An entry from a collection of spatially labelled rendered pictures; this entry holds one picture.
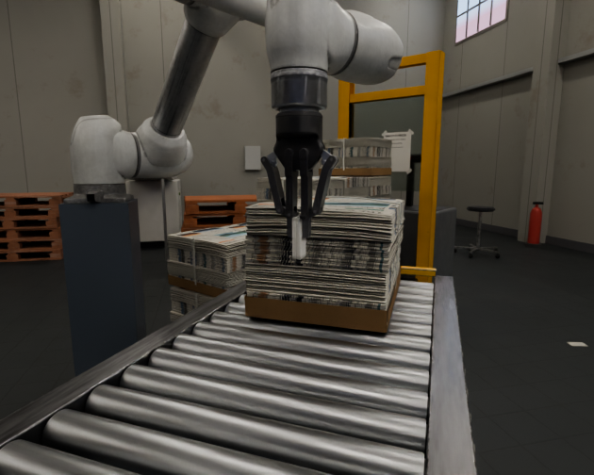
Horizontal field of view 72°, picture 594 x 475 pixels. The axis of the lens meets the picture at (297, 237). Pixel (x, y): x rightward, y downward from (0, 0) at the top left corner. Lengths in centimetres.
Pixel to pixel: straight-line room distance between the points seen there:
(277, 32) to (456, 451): 59
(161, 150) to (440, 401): 115
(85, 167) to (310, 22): 96
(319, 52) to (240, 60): 775
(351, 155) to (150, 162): 139
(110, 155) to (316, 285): 87
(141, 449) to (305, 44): 56
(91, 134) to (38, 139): 715
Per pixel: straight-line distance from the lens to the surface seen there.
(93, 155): 143
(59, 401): 66
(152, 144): 145
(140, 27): 853
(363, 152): 249
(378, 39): 76
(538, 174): 695
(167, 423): 59
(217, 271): 161
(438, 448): 53
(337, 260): 77
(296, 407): 58
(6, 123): 875
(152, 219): 607
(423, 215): 292
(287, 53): 65
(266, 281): 82
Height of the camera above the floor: 110
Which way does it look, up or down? 10 degrees down
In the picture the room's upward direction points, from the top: straight up
